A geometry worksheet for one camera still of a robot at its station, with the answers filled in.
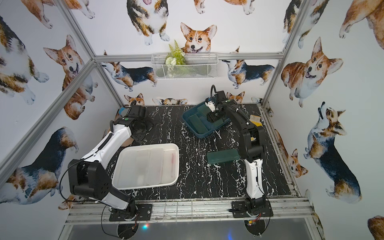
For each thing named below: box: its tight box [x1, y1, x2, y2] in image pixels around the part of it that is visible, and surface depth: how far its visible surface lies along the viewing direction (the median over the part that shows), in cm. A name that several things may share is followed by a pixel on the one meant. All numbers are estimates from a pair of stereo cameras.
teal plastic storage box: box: [181, 101, 231, 139], surface depth 109 cm
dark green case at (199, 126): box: [188, 114, 209, 134], surface depth 109 cm
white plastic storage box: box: [112, 143, 180, 190], surface depth 87 cm
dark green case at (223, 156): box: [206, 148, 240, 164], surface depth 96 cm
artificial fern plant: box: [165, 39, 187, 78], surface depth 86 cm
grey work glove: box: [118, 107, 129, 117], surface depth 121 cm
